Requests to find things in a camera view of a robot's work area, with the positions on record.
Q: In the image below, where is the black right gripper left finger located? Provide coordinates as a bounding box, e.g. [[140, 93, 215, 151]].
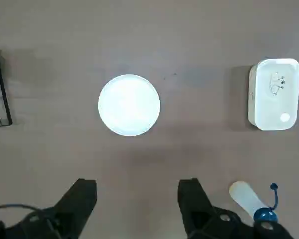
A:
[[0, 178, 98, 239]]

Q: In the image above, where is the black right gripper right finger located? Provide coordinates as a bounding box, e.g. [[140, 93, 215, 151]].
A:
[[177, 177, 296, 239]]

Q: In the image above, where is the transparent sauce bottle blue cap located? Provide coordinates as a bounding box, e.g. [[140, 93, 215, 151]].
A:
[[228, 181, 280, 228]]

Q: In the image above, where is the white round plate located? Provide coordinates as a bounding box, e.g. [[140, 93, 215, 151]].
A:
[[97, 73, 161, 137]]

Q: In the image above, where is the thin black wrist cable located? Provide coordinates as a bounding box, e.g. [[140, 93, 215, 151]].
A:
[[0, 203, 43, 215]]

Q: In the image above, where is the black wire rack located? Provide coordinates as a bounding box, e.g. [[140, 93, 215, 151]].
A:
[[0, 48, 13, 129]]

